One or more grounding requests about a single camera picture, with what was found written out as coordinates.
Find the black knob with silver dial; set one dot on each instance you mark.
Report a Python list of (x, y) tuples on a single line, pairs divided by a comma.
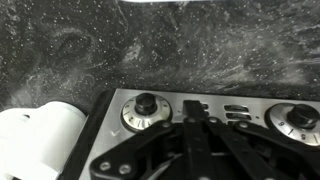
[(146, 103), (303, 115)]

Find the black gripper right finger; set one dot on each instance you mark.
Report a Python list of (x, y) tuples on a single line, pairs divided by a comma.
[(233, 153)]

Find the stainless steel toaster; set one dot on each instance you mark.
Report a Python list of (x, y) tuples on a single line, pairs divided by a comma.
[(106, 123)]

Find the white plastic cup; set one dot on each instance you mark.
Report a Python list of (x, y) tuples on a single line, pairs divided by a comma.
[(36, 140)]

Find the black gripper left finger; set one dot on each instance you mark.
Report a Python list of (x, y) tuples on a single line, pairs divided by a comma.
[(133, 150)]

